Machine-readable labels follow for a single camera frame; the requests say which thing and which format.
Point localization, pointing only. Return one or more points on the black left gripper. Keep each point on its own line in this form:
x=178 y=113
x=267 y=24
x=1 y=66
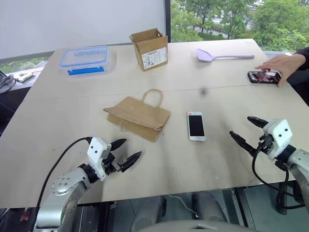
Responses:
x=110 y=164

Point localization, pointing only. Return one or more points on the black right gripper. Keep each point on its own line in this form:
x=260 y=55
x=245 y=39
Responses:
x=266 y=144

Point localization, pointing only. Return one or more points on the brown paper bag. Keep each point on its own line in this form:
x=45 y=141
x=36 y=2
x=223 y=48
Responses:
x=137 y=116

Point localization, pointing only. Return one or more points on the white smartphone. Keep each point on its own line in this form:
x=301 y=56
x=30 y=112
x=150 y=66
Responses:
x=196 y=125

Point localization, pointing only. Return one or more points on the black smartphone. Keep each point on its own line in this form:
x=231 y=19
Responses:
x=263 y=77

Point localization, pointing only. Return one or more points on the person's black sleeved forearm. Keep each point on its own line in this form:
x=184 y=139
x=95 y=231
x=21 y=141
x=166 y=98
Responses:
x=304 y=72

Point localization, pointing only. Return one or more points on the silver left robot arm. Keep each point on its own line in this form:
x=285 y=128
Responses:
x=62 y=193

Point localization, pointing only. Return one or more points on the person's bare hand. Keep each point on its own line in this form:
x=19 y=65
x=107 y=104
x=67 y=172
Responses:
x=285 y=64

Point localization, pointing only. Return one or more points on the small white box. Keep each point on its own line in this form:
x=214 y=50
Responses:
x=288 y=54

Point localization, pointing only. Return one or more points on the lilac plastic spatula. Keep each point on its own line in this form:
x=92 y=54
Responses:
x=204 y=55

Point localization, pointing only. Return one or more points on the clear container with blue lid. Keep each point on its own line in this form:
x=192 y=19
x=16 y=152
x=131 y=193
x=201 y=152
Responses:
x=84 y=60

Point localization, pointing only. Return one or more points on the open cardboard box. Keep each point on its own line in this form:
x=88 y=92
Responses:
x=152 y=55

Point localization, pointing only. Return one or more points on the small red object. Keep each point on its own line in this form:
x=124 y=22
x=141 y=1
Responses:
x=26 y=215

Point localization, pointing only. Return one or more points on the white power strip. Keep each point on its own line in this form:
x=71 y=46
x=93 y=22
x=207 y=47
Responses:
x=23 y=76

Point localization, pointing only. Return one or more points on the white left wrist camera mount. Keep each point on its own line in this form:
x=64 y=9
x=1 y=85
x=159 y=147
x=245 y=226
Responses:
x=96 y=152

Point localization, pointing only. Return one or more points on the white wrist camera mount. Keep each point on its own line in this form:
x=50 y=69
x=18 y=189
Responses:
x=96 y=152
x=280 y=135

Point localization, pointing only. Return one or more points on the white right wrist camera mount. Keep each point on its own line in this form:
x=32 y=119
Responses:
x=280 y=135

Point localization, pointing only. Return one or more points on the black table frame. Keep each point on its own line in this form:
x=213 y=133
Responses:
x=243 y=207

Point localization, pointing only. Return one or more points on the dark window frame post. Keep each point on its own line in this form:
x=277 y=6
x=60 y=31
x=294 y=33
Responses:
x=168 y=19

